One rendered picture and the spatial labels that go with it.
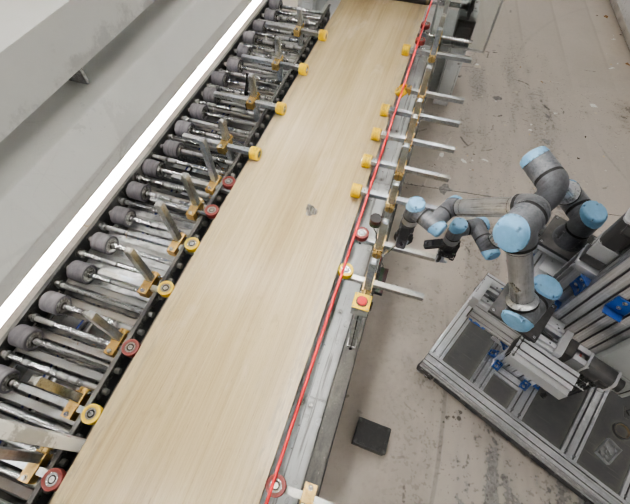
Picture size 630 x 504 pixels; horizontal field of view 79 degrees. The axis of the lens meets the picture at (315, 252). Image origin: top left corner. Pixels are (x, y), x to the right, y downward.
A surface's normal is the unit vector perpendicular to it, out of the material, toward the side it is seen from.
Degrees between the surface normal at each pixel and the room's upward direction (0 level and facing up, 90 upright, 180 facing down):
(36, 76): 90
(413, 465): 0
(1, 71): 90
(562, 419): 0
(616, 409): 0
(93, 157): 61
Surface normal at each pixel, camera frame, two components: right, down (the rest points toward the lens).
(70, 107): 0.00, -0.53
